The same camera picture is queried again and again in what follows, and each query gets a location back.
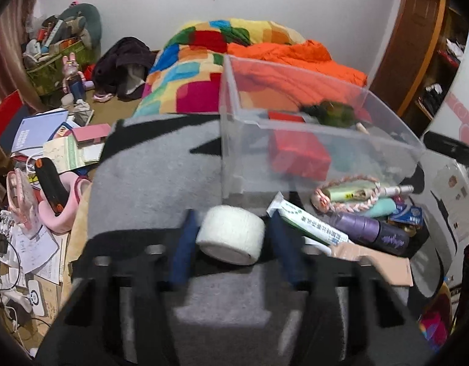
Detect colourful printed bag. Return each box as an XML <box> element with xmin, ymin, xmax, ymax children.
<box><xmin>419</xmin><ymin>282</ymin><xmax>454</xmax><ymax>351</ymax></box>

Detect white tape roll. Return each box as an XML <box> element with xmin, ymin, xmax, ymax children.
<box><xmin>196</xmin><ymin>205</ymin><xmax>266</xmax><ymax>265</ymax></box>

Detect teal small bottle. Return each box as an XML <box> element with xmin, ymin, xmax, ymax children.
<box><xmin>362</xmin><ymin>197</ymin><xmax>398</xmax><ymax>218</ymax></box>

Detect colourful patchwork blanket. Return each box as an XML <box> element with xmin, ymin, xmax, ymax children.
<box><xmin>133</xmin><ymin>18</ymin><xmax>307</xmax><ymax>117</ymax></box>

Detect blue notebook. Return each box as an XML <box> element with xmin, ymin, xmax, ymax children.
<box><xmin>10</xmin><ymin>109</ymin><xmax>69</xmax><ymax>153</ymax></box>

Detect purple bottle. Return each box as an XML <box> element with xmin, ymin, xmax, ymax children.
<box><xmin>328</xmin><ymin>211</ymin><xmax>410</xmax><ymax>258</ymax></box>

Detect white printed board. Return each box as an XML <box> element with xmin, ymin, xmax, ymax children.
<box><xmin>421</xmin><ymin>30</ymin><xmax>469</xmax><ymax>298</ymax></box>

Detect red flat box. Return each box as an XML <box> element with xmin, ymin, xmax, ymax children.
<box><xmin>0</xmin><ymin>89</ymin><xmax>23</xmax><ymax>145</ymax></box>

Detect pink white braided rope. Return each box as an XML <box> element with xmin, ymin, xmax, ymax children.
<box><xmin>311</xmin><ymin>174</ymin><xmax>383</xmax><ymax>214</ymax></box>

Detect white papers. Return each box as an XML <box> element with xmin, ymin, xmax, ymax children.
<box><xmin>9</xmin><ymin>225</ymin><xmax>69</xmax><ymax>285</ymax></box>

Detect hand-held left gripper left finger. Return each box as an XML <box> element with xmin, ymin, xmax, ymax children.
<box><xmin>34</xmin><ymin>209</ymin><xmax>201</xmax><ymax>366</ymax></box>

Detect black orange tool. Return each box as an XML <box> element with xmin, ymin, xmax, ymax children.
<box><xmin>34</xmin><ymin>157</ymin><xmax>71</xmax><ymax>214</ymax></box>

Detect wooden door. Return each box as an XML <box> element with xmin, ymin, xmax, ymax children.
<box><xmin>371</xmin><ymin>0</ymin><xmax>448</xmax><ymax>117</ymax></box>

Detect dark cloth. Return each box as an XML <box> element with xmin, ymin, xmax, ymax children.
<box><xmin>93</xmin><ymin>37</ymin><xmax>155</xmax><ymax>98</ymax></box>

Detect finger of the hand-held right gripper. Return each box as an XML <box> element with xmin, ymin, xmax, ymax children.
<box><xmin>424</xmin><ymin>131</ymin><xmax>469</xmax><ymax>169</ymax></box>

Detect clear plastic storage box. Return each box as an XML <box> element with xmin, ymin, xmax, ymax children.
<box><xmin>218</xmin><ymin>54</ymin><xmax>426</xmax><ymax>201</ymax></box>

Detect beige box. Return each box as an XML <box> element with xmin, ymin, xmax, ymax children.
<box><xmin>328</xmin><ymin>242</ymin><xmax>415</xmax><ymax>287</ymax></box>

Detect pink plastic gadget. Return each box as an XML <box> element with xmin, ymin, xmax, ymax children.
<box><xmin>6</xmin><ymin>168</ymin><xmax>39</xmax><ymax>229</ymax></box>

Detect cream green tube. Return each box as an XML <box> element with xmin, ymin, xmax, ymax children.
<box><xmin>328</xmin><ymin>181</ymin><xmax>415</xmax><ymax>203</ymax></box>

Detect grey green plush toy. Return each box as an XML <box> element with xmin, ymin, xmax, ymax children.
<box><xmin>57</xmin><ymin>3</ymin><xmax>102</xmax><ymax>48</ymax></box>

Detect white charger device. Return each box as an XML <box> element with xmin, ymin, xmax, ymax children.
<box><xmin>27</xmin><ymin>278</ymin><xmax>46</xmax><ymax>317</ymax></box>

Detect pink box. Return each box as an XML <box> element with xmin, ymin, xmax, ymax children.
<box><xmin>72</xmin><ymin>124</ymin><xmax>111</xmax><ymax>147</ymax></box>

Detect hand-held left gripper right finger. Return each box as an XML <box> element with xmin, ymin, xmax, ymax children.
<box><xmin>270</xmin><ymin>211</ymin><xmax>437</xmax><ymax>366</ymax></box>

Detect grey black blanket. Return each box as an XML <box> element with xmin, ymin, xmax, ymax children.
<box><xmin>69</xmin><ymin>114</ymin><xmax>448</xmax><ymax>366</ymax></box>

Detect wooden shelf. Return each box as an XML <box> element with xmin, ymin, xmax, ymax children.
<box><xmin>417</xmin><ymin>8</ymin><xmax>469</xmax><ymax>123</ymax></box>

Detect orange puffer jacket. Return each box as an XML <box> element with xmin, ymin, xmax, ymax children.
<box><xmin>227</xmin><ymin>39</ymin><xmax>368</xmax><ymax>115</ymax></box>

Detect green white booklet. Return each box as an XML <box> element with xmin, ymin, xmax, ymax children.
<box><xmin>44</xmin><ymin>135</ymin><xmax>105</xmax><ymax>174</ymax></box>

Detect blue small packet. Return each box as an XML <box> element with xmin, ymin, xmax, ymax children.
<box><xmin>389</xmin><ymin>203</ymin><xmax>423</xmax><ymax>226</ymax></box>

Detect rabbit doll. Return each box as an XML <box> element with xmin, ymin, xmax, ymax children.
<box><xmin>62</xmin><ymin>52</ymin><xmax>87</xmax><ymax>102</ymax></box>

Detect white green toothpaste tube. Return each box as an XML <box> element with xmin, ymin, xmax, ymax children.
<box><xmin>267</xmin><ymin>192</ymin><xmax>351</xmax><ymax>246</ymax></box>

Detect striped curtain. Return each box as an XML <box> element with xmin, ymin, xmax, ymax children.
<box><xmin>0</xmin><ymin>0</ymin><xmax>46</xmax><ymax>111</ymax></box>

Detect green storage basket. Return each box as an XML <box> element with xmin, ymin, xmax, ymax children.
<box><xmin>27</xmin><ymin>38</ymin><xmax>98</xmax><ymax>96</ymax></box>

